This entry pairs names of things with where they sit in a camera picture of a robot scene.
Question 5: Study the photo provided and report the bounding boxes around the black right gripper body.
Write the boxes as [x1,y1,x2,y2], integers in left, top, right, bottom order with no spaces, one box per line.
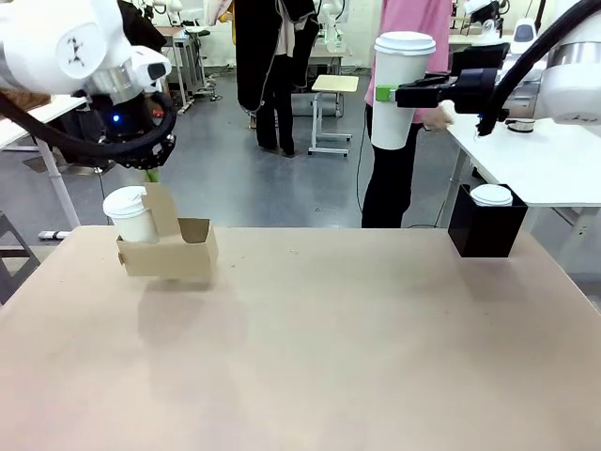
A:
[452,67,500,115]

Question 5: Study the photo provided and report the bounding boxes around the round silver tape roll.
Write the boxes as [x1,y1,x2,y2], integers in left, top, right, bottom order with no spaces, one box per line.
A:
[503,117,538,135]

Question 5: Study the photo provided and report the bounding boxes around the black square cup box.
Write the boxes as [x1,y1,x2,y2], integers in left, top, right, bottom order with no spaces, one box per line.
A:
[447,183,530,259]

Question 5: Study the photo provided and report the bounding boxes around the beige rolling side table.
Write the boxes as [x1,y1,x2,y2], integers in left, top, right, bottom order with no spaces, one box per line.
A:
[306,73,361,159]

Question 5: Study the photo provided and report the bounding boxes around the brown furry item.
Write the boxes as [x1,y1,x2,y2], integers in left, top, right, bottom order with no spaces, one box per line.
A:
[0,90,52,110]

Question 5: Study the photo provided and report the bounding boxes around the black sleeved left arm cable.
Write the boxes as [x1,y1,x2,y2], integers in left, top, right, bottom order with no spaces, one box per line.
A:
[0,91,178,160]

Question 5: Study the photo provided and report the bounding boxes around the white side table with legs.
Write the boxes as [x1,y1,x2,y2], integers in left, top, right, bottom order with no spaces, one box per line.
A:
[440,114,601,286]

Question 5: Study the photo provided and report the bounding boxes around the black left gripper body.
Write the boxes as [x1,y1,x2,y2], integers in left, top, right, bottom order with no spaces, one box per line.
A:
[88,90,178,171]

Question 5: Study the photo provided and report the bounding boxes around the person's right hand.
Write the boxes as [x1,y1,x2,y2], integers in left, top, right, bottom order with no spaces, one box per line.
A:
[423,103,455,132]

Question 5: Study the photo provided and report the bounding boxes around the black sleeved right arm cable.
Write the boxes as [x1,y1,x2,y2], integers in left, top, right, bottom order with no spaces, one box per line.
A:
[475,0,593,138]

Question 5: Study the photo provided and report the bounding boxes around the black jacket on chair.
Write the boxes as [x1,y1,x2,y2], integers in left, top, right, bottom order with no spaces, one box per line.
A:
[116,0,168,53]

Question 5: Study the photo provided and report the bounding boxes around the black sleeved arm cable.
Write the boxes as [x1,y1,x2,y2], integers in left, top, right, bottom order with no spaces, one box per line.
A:
[0,91,178,160]
[475,0,593,138]

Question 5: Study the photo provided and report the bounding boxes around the small white lidded cup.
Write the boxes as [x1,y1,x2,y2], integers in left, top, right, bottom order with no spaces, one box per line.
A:
[101,184,162,245]

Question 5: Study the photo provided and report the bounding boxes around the tall white lidded cup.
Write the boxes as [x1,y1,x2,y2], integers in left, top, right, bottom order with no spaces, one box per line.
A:
[370,31,438,152]

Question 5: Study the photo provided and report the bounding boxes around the dark metal table frame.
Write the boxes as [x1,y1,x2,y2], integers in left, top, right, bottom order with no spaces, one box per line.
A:
[0,210,42,305]

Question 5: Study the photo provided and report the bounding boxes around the person in black clothes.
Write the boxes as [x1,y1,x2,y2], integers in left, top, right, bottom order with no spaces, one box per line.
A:
[232,0,321,159]

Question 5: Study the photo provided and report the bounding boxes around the person in pink hoodie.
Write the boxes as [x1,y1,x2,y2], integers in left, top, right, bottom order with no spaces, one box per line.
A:
[360,0,455,229]

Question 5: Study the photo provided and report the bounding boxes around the brown cardboard cup carrier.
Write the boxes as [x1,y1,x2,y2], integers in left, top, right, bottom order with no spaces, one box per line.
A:
[116,182,220,280]

